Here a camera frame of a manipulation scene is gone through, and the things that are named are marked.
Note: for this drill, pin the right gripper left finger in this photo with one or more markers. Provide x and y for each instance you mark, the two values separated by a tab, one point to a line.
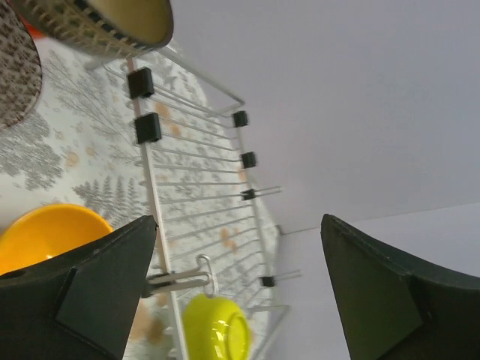
81	304

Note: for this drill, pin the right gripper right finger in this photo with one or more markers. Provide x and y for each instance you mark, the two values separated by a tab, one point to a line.
394	305

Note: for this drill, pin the yellow-orange bowl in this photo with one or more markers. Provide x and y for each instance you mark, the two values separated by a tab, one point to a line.
47	232

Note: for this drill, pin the lime green bowl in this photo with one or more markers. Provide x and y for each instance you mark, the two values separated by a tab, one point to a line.
216	328

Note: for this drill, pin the white patterned bowl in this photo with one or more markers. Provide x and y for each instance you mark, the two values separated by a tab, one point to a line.
21	72

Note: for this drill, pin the black bowl with gold rim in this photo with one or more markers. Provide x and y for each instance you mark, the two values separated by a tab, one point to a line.
110	29

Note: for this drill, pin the metal wire dish rack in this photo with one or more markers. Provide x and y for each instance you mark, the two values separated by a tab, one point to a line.
211	237

